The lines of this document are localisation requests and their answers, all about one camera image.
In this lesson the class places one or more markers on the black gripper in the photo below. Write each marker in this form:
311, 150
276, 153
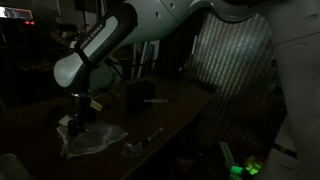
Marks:
81, 111

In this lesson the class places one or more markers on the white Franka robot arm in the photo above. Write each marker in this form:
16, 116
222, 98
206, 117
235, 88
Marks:
186, 23

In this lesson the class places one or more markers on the green glowing object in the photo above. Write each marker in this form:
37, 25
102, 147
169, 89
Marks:
246, 168

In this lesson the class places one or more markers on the corrugated metal panel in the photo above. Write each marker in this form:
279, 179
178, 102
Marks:
233, 86

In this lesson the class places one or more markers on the monitor with red light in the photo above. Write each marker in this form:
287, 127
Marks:
15, 14

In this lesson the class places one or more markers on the white towel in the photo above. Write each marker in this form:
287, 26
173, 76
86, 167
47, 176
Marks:
96, 138

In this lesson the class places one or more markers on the crumpled clear plastic wrapper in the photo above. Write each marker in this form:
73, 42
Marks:
131, 150

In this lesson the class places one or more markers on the black box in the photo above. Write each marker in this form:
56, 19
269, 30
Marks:
140, 96

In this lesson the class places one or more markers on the white rounded object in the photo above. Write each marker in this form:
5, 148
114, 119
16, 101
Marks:
13, 168

